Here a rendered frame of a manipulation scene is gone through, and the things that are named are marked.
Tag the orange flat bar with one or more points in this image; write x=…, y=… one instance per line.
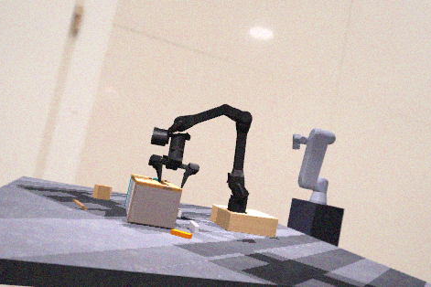
x=79, y=204

